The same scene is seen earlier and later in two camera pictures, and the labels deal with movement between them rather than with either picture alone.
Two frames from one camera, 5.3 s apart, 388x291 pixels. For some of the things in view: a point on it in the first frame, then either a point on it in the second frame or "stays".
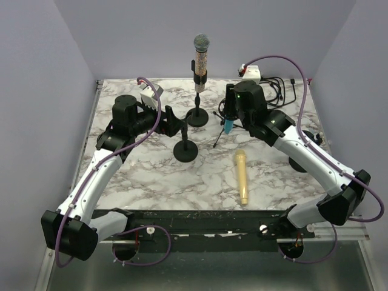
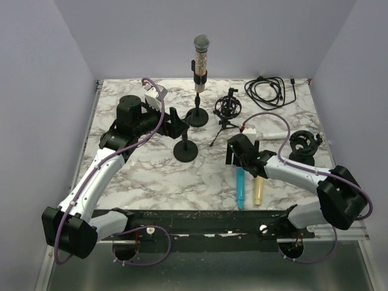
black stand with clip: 185,151 stays
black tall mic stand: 198,117 stays
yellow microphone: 242,169 to 258,188
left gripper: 173,125 stays
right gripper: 230,100 to 229,154
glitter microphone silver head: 201,44 stays
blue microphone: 228,126 to 240,187
